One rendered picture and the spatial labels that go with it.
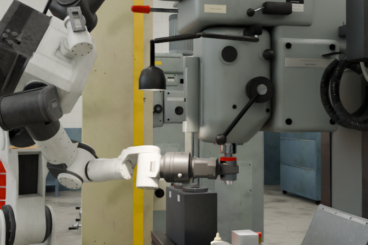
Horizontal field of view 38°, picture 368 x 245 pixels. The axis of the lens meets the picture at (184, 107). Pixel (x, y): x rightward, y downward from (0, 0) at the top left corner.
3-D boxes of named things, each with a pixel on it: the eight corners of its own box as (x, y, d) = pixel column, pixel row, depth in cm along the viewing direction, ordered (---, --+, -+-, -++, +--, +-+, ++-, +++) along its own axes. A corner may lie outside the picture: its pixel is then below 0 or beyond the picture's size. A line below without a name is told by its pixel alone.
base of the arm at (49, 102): (5, 143, 147) (-11, 108, 141) (17, 120, 158) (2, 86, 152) (57, 133, 145) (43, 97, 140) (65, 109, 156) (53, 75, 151)
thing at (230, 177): (235, 179, 154) (235, 159, 154) (237, 180, 150) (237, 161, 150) (219, 179, 154) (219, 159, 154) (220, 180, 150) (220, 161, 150)
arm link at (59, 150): (51, 186, 168) (22, 144, 151) (68, 153, 175) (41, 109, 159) (84, 191, 164) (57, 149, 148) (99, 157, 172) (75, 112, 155)
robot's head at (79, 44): (64, 60, 153) (74, 41, 147) (57, 33, 158) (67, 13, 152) (85, 62, 157) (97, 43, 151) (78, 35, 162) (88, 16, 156)
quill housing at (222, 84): (207, 144, 140) (207, 23, 141) (188, 141, 160) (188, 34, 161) (275, 143, 144) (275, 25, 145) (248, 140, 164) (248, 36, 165)
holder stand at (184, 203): (184, 250, 179) (184, 190, 179) (165, 236, 199) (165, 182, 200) (217, 247, 182) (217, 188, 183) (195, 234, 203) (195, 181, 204)
